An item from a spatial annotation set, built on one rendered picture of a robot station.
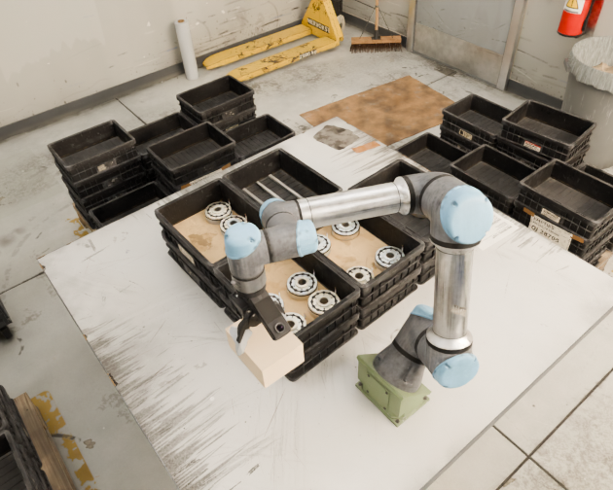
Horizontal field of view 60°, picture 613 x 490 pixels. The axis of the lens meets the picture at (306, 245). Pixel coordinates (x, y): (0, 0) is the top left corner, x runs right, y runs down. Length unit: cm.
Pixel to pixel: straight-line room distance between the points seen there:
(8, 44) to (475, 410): 395
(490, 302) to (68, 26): 372
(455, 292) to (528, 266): 88
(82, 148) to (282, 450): 228
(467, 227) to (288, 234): 39
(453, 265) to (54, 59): 391
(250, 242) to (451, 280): 49
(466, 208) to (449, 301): 25
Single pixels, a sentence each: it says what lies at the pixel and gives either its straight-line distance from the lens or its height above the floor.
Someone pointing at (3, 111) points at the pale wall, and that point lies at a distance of 475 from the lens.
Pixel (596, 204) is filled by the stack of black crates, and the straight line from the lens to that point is 290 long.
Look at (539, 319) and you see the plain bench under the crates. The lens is 200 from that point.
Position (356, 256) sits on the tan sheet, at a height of 83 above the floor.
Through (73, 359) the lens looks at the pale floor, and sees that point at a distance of 293.
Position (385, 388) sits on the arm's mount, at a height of 83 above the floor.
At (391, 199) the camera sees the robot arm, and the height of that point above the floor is 137.
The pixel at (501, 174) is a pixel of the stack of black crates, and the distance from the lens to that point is 314.
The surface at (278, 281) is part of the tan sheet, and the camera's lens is 183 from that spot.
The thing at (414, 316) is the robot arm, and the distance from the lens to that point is 153.
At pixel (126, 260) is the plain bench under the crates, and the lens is 224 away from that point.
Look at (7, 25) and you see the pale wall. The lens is 457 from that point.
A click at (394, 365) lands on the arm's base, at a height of 89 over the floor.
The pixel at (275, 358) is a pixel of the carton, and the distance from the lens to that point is 129.
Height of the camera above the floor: 218
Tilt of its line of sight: 44 degrees down
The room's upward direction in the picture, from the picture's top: 4 degrees counter-clockwise
